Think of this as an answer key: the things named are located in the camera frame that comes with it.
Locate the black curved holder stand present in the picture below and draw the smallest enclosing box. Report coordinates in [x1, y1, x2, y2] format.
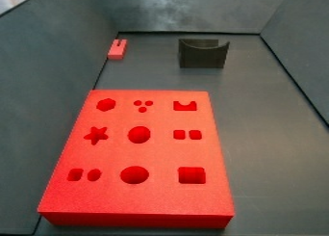
[179, 39, 231, 68]

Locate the red shape-sorting board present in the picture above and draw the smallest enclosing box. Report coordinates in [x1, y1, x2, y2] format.
[38, 90, 236, 228]

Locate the red double-square peg block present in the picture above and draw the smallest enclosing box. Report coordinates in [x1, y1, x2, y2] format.
[107, 39, 128, 60]

